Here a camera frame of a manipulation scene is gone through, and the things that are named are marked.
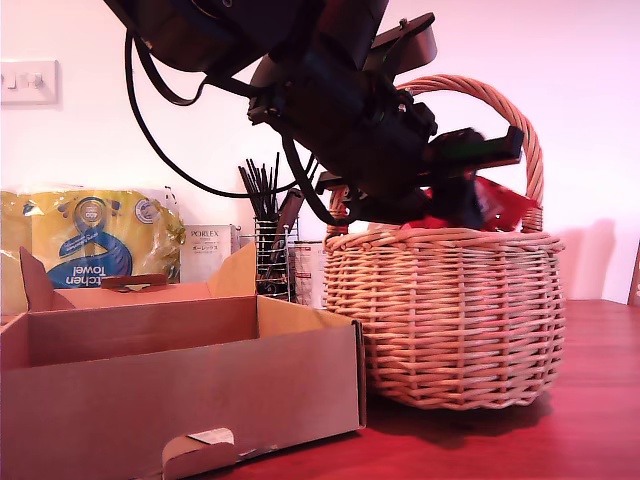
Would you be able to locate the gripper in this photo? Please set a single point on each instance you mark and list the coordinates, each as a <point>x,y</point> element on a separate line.
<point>415,150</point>

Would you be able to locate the red Maltesers bunnies bag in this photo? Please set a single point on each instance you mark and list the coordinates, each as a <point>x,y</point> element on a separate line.
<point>500,205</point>

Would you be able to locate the white Porlex box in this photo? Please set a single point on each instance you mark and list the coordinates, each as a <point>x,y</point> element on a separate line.
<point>207,250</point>

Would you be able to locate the brown cardboard box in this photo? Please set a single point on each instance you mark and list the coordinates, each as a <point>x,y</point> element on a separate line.
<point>175,390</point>

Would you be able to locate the black chopstick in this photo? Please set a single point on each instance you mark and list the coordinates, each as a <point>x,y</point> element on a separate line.
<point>265,189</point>
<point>248,192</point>
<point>309,172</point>
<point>274,185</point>
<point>255,187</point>

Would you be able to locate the white labelled tin can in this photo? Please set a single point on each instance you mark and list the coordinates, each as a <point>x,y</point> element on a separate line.
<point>307,275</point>

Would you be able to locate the dark brown wooden spatula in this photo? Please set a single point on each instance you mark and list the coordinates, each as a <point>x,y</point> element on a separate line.
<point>287,210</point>

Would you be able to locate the yellow kitchen towel pack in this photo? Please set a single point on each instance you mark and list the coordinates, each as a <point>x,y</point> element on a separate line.
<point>100,220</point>

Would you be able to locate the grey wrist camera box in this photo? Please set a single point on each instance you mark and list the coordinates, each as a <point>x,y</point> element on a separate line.
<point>405,45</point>

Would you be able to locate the brown wooden picture frame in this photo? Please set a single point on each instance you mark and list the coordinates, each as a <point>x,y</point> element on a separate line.
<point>635,280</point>

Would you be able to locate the white light switch plate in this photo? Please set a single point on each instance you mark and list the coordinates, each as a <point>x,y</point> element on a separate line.
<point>27,82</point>

